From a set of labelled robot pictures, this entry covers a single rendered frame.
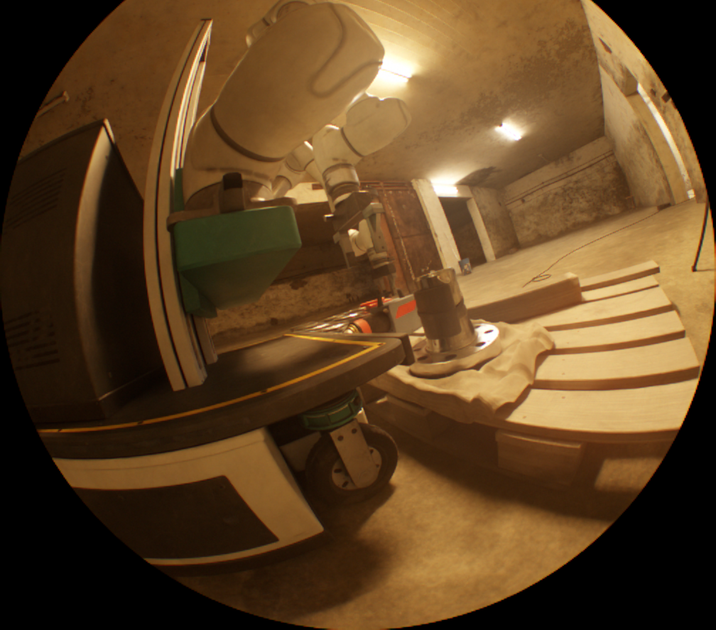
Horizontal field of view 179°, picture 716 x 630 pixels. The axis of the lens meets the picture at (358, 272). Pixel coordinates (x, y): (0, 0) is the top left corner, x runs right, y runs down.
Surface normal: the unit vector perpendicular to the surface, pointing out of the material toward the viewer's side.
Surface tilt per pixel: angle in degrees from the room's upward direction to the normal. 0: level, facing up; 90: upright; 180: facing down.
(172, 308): 90
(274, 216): 90
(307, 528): 90
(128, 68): 180
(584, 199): 90
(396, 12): 180
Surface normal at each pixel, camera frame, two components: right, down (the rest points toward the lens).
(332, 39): 0.25, 0.67
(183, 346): 0.49, -0.22
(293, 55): -0.03, 0.70
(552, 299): -0.59, 0.11
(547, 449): -0.85, 0.22
